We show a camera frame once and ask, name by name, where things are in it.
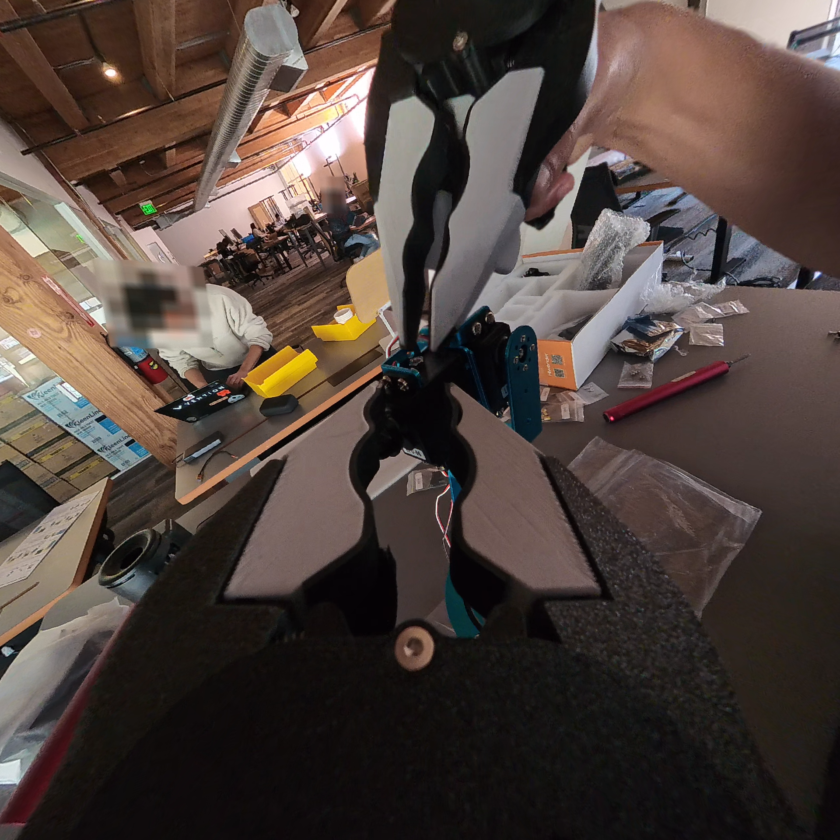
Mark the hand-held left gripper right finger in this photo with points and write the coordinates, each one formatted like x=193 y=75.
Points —
x=525 y=525

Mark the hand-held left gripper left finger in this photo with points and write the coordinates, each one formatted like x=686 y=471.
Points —
x=308 y=525

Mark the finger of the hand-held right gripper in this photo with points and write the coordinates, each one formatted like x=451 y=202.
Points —
x=397 y=197
x=489 y=210

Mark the blue toy robot arm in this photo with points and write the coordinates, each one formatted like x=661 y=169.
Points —
x=489 y=354

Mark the person's right forearm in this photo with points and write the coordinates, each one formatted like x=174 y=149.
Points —
x=709 y=118

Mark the office desk with wooden edge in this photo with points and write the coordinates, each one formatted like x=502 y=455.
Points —
x=79 y=558
x=308 y=420

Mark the grey desk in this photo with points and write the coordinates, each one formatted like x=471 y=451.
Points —
x=774 y=426

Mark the person's right hand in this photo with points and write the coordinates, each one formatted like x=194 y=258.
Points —
x=554 y=190

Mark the wooden panel stand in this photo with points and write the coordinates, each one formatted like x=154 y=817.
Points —
x=367 y=282

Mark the small parts bag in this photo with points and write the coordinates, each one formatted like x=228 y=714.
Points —
x=423 y=482

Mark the black oval case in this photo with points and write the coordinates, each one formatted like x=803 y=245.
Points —
x=281 y=405

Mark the bubble wrap bundle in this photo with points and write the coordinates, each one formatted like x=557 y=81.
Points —
x=613 y=246

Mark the clear plastic bag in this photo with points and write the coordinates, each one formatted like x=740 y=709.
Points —
x=663 y=518

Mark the yellow plastic bin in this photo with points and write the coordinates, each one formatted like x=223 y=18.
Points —
x=275 y=377
x=341 y=333

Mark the white and orange cardboard box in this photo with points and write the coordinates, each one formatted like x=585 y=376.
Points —
x=610 y=308

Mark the black laptop with stickers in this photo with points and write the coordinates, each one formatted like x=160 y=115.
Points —
x=197 y=407

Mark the black ribbed tube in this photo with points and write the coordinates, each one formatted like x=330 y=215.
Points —
x=131 y=564

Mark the red screwdriver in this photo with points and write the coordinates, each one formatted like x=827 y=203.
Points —
x=663 y=390

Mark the crumpled clear plastic wrap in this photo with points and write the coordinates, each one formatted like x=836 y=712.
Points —
x=682 y=292

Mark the pile of tiny packets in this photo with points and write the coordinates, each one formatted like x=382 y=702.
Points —
x=705 y=334

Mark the stack of cardboard boxes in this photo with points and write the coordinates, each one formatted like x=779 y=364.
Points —
x=59 y=446

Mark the printed paper sheet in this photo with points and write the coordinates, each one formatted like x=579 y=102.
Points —
x=46 y=535

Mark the silver air duct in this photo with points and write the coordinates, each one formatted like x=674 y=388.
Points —
x=243 y=98

